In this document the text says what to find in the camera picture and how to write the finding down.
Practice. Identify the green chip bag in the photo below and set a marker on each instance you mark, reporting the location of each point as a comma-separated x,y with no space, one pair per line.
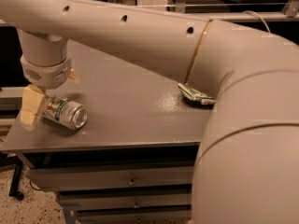
195,96

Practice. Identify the top grey drawer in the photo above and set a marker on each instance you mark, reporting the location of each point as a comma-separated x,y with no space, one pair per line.
98,177

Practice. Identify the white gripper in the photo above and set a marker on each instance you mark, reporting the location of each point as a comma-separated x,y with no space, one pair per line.
48,75

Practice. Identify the grey drawer cabinet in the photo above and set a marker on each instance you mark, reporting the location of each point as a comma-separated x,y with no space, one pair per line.
135,118

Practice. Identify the black stand leg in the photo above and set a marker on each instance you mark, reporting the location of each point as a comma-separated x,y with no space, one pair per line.
5,160

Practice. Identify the metal railing frame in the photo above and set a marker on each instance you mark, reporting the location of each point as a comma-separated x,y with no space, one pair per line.
230,10

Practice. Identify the middle grey drawer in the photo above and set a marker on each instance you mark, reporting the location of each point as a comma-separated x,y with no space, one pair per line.
127,200

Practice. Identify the grey drawer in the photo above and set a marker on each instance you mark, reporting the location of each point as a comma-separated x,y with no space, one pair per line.
98,177
132,215
127,200

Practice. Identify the bottom grey drawer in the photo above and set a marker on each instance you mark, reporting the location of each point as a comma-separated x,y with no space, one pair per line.
132,215

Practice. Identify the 7up soda can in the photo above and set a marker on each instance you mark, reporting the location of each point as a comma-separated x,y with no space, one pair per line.
65,112

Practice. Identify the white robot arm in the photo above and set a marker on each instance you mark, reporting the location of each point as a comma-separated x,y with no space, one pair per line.
247,167

